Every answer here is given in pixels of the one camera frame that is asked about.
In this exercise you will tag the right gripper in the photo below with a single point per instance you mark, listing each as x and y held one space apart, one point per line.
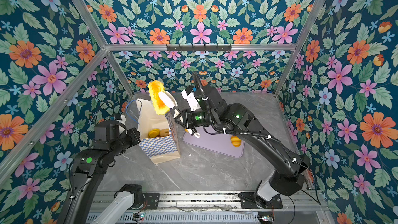
187 124

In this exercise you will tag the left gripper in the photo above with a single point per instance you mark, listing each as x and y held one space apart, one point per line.
136 136

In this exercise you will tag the lilac plastic tray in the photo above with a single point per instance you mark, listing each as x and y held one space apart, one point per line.
219 143

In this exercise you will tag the yellow oval bread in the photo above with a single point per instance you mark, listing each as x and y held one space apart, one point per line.
154 133

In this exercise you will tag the checkered paper bag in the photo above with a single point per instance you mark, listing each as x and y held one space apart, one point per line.
140 113

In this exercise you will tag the braided bagel bread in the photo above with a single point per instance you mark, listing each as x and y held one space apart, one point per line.
164 132

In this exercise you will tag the long ridged glazed bread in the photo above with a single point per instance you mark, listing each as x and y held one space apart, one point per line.
155 87

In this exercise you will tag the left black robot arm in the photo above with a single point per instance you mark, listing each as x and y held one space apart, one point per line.
86 173

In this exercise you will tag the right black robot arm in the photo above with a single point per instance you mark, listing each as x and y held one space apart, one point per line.
287 177

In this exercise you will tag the small striped round bun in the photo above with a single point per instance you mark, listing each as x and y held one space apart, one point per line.
235 141

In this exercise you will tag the black hook rail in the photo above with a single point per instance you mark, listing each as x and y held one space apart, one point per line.
194 48

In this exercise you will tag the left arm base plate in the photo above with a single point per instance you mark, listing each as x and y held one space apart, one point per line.
144 201

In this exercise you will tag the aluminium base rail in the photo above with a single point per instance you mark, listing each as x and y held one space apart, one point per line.
207 207

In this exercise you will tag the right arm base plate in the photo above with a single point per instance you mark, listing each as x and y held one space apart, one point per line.
249 201

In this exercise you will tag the aluminium frame bars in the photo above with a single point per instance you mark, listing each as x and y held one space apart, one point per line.
106 50

